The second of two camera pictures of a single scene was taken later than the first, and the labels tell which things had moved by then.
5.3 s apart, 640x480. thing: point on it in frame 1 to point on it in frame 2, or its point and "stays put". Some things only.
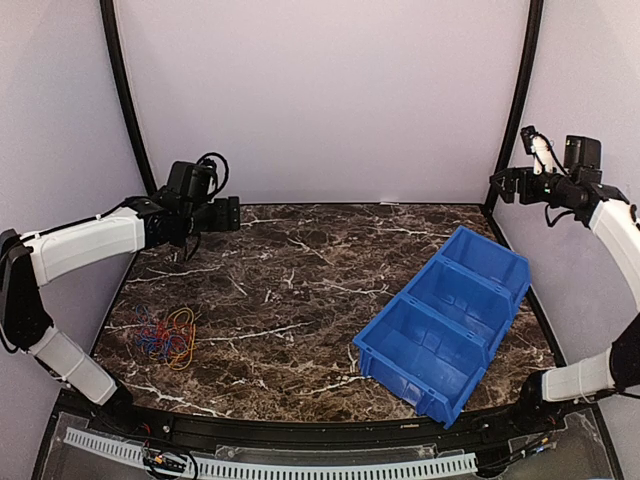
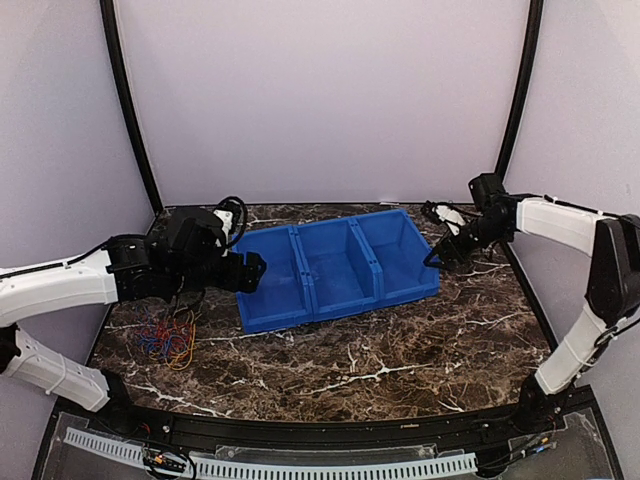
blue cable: [149, 341] stays put
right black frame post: [522, 99] stays put
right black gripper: [513, 174] to [447, 255]
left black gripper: [229, 215] to [250, 280]
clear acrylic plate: [327, 451] stays put
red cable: [171, 337] stays put
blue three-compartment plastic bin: [431, 344] to [323, 269]
